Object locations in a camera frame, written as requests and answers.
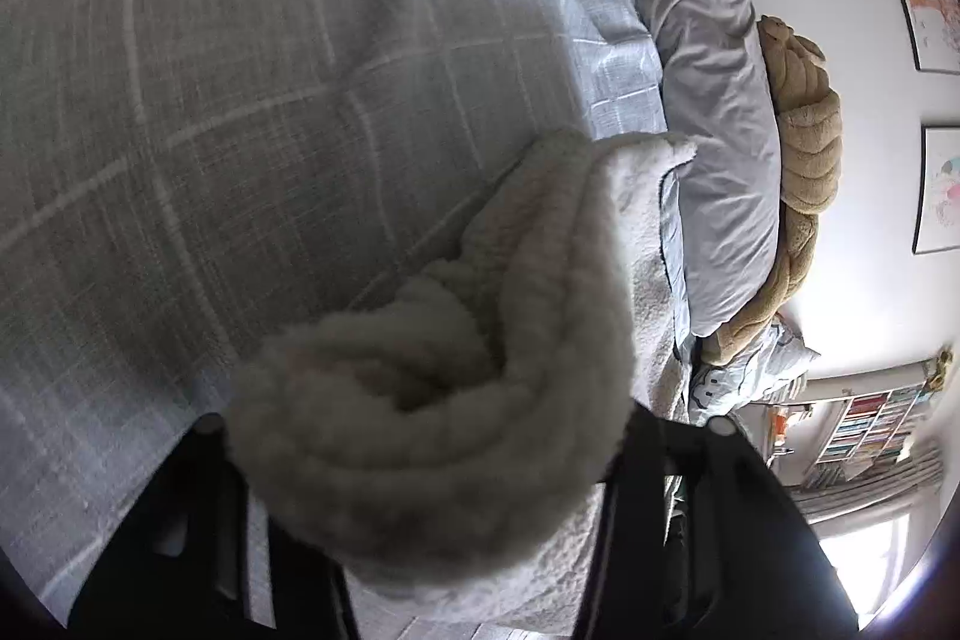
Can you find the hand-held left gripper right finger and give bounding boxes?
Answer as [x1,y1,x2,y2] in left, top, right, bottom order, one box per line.
[574,406,861,640]

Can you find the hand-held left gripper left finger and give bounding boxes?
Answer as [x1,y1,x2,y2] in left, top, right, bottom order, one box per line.
[67,413,362,640]

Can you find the white fleece jacket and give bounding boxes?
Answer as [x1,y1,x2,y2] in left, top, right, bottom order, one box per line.
[225,128,702,633]

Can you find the light printed pillow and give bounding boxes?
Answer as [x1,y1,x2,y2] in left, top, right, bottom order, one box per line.
[690,312,823,425]

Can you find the grey curtain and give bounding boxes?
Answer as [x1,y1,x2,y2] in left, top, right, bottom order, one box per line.
[787,443,947,525]

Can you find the bookshelf with books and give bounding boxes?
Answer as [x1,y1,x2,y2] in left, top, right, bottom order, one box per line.
[802,377,938,492]

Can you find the grey duvet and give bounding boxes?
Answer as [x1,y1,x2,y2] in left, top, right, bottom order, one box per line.
[435,0,785,338]

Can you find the light blue checked bed cover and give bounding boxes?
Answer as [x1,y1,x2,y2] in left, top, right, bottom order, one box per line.
[0,0,691,640]

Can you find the framed wall picture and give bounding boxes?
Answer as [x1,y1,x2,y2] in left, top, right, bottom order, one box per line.
[874,0,960,76]
[911,124,960,257]

